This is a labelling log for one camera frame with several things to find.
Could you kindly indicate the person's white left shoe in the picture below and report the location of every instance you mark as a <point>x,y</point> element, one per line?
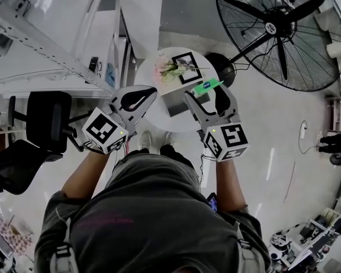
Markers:
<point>145,142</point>

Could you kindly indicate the person's right forearm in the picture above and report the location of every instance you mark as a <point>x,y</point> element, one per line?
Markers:
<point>228,183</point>

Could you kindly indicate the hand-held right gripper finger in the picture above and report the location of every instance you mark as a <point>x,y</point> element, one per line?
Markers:
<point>232,102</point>
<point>195,107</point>

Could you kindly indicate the person's grey t-shirt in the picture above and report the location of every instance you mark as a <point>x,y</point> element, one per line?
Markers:
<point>147,215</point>

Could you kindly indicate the person's black trousers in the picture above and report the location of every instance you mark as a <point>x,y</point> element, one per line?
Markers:
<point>174,153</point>

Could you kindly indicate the smartphone with lit screen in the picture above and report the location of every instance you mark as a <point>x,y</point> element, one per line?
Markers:
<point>212,203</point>

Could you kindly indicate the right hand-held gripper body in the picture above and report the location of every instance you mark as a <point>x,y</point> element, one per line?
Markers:
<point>233,136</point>

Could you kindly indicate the black remote control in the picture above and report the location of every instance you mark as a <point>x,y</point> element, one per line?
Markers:
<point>93,64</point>

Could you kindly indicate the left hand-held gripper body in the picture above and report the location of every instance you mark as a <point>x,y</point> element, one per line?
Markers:
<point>102,131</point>

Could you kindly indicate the small green package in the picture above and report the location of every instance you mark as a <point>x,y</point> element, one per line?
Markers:
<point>206,86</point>

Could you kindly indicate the person's white shoe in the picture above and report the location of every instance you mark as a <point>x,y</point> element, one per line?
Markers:
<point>145,142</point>
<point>170,139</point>

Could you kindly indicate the black picture frame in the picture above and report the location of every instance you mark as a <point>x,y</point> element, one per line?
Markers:
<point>198,72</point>

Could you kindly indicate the large black pedestal fan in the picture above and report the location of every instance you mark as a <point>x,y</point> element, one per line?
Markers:
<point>275,27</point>

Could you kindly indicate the black office chair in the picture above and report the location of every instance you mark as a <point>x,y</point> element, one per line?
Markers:
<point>14,166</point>
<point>48,121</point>

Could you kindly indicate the white power strip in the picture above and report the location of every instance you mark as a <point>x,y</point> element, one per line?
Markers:
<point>303,129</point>

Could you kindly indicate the person's white right shoe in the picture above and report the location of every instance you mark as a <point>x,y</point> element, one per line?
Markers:
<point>170,139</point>

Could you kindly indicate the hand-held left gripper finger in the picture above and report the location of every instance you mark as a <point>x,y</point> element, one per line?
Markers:
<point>136,87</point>
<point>145,107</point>

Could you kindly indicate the person's left forearm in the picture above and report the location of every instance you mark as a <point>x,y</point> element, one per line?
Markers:
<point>83,175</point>

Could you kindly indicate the pink checkered box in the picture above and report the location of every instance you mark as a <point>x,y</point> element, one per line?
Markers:
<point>12,236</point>

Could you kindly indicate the pink flower bouquet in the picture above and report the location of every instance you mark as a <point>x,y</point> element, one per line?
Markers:
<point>166,70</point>

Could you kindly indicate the white metal shelf rack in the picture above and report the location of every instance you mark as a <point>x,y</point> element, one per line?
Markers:
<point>45,44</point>

